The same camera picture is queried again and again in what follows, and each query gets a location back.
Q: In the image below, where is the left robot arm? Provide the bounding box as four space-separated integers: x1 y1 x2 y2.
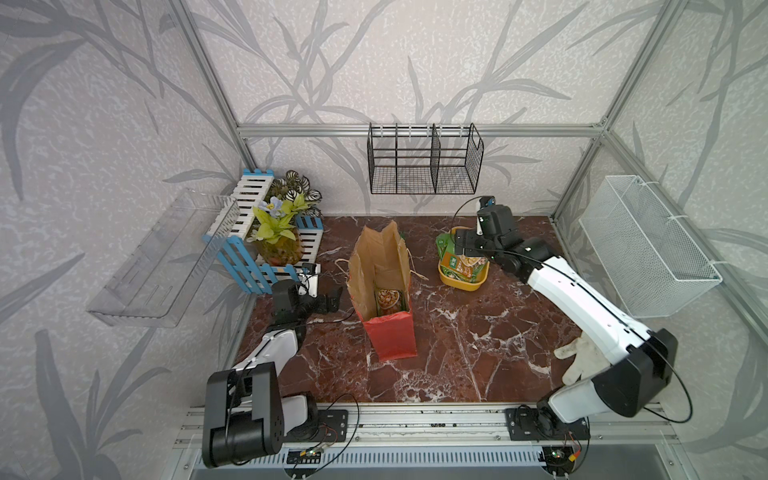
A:
202 280 343 468

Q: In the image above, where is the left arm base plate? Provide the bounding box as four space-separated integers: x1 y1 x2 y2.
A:
285 409 350 443

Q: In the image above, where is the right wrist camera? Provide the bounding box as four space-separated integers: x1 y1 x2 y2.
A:
476 195 496 235

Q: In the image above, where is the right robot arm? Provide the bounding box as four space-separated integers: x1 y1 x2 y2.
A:
453 196 679 426

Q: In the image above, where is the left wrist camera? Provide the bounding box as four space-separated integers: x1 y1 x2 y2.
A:
299 262 320 297

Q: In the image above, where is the white glove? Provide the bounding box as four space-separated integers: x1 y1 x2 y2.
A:
554 333 611 385

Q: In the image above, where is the glass vase with plants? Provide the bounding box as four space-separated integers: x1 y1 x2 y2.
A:
246 170 322 266

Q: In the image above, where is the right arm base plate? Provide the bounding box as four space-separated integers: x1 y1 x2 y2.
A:
504 404 591 441

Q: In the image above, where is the clear acrylic shelf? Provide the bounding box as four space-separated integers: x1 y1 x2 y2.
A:
86 189 239 328

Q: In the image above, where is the green soup packet front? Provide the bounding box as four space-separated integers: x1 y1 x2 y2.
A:
375 289 405 316

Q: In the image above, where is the blue white slatted rack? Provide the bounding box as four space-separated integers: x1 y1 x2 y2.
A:
218 170 324 294

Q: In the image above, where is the yellow plastic bowl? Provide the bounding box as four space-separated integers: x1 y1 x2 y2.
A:
436 227 489 292

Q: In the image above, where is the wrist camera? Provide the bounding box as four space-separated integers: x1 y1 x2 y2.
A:
299 262 320 297
476 195 496 235

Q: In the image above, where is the red paper bag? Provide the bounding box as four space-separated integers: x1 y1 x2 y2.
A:
347 221 417 361

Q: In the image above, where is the white mesh basket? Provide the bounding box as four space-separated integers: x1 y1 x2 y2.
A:
579 175 722 319

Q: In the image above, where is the aluminium front rail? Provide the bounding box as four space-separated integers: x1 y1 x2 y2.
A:
172 403 682 450

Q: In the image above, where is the black wire basket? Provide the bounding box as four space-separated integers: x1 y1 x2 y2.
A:
367 124 485 196

